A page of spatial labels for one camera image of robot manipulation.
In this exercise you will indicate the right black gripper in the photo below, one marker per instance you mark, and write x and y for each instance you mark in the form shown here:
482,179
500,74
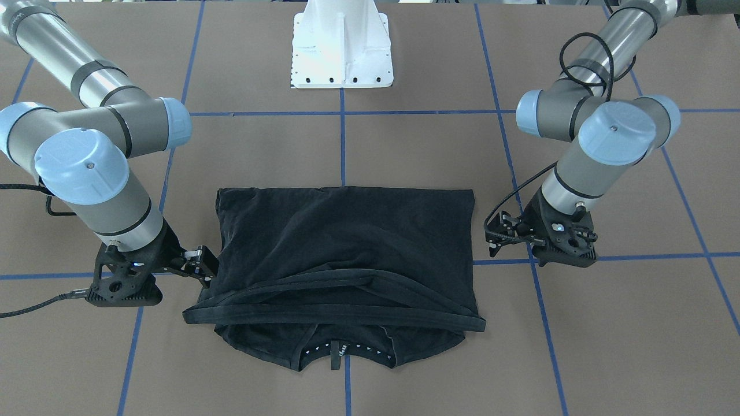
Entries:
163,252

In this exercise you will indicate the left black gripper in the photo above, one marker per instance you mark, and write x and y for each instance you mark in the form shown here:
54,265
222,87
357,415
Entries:
536,222

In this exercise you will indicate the black t-shirt with logo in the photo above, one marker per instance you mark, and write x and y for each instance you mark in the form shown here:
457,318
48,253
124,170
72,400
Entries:
379,273

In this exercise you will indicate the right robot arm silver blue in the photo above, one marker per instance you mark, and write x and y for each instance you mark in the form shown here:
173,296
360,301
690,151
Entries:
81,157

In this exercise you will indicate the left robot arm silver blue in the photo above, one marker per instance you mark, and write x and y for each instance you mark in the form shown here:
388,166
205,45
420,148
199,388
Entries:
606,136

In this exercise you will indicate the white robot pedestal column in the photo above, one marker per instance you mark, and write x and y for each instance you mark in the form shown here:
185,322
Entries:
341,44

